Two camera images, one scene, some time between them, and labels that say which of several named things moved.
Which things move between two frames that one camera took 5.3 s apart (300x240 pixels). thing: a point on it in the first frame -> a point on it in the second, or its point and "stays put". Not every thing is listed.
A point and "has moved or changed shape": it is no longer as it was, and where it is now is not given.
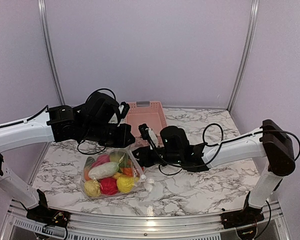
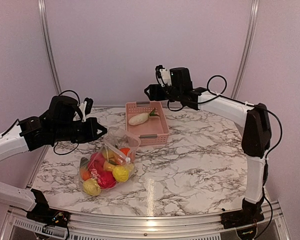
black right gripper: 145,159 -> 154,91
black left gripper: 122,141 -> 91,134
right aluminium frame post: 254,10 stays put
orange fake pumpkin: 127,171 -> 125,150
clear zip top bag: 112,173 has moved or changed shape
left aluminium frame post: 47,46 stays put
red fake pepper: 108,186 -> 105,179
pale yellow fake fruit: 92,188 stays put
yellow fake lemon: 125,184 -> 120,173
